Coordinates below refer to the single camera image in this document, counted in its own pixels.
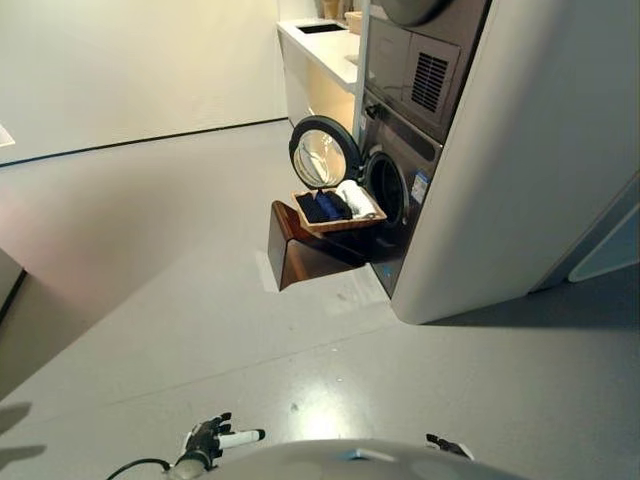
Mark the black garment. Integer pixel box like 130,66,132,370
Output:
295,192,331,223

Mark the white counter with sink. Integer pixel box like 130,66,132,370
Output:
276,18,362,131

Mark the blue garment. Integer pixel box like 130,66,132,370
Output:
316,191,346,220

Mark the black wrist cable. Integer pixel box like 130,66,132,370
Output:
104,457,173,480

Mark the blue energy label sticker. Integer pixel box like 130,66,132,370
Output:
411,169,431,201

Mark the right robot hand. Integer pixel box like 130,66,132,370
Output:
425,432,475,461

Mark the white towel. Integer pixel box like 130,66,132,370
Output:
334,179,377,220

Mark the robot grey torso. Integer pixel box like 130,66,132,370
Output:
203,438,521,480

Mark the grey dryer unit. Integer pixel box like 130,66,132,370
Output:
362,0,493,146

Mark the grey washing machine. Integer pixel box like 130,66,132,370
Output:
358,87,444,297

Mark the wicker laundry basket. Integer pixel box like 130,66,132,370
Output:
291,186,388,236

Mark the round washing machine door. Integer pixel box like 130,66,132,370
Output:
288,115,363,193

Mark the white cabinet enclosure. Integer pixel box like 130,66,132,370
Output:
389,0,640,326

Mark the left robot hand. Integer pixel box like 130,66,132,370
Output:
182,411,266,465

